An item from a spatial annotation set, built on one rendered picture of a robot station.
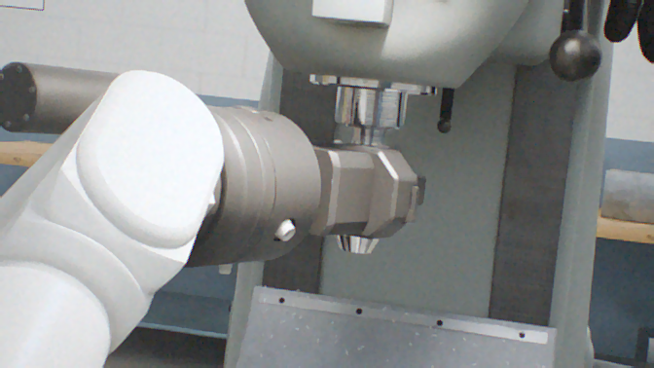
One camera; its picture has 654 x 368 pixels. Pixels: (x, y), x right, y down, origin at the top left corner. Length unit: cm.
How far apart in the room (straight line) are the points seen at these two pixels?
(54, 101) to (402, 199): 22
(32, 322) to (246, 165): 17
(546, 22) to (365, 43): 22
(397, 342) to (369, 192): 46
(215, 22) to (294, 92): 405
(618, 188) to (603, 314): 80
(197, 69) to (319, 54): 452
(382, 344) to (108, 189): 67
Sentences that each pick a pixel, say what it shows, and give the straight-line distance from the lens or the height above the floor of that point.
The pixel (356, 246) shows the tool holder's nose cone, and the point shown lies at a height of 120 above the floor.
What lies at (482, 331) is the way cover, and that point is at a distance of 107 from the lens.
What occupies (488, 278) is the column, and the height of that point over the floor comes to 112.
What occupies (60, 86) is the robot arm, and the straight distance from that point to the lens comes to 52.
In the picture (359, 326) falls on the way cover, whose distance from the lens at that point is 108.
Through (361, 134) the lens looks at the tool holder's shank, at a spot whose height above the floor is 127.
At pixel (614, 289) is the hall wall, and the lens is 496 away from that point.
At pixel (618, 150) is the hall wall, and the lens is 490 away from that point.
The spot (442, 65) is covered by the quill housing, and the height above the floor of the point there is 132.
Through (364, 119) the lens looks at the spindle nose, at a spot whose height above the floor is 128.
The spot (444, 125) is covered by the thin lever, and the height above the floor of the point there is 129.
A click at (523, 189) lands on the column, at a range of 106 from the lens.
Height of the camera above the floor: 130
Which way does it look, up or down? 5 degrees down
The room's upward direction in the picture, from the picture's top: 6 degrees clockwise
